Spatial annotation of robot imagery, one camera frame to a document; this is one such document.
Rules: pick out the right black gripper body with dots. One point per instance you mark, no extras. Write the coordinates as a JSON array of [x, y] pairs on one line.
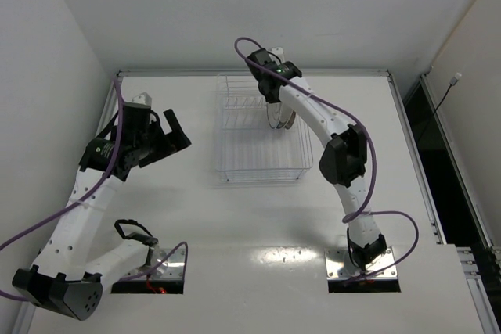
[[272, 95]]

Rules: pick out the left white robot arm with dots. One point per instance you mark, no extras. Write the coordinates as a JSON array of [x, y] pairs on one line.
[[61, 279]]

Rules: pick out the green rimmed white plate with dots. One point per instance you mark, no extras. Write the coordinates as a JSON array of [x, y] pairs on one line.
[[290, 120]]

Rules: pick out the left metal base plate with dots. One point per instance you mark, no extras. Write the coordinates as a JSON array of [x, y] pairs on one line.
[[166, 265]]

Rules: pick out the white plate with line pattern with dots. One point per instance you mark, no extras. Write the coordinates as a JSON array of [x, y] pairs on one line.
[[277, 115]]

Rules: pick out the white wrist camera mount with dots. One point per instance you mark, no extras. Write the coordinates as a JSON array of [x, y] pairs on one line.
[[143, 99]]

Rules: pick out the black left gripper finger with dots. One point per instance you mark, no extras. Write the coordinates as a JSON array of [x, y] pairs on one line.
[[176, 136], [161, 152]]

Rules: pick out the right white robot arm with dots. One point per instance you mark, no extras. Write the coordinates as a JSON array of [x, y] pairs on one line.
[[348, 161]]

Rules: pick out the white wire dish rack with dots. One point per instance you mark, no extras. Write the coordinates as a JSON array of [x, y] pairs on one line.
[[248, 150]]

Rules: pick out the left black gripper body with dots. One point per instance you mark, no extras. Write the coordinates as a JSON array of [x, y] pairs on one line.
[[157, 145]]

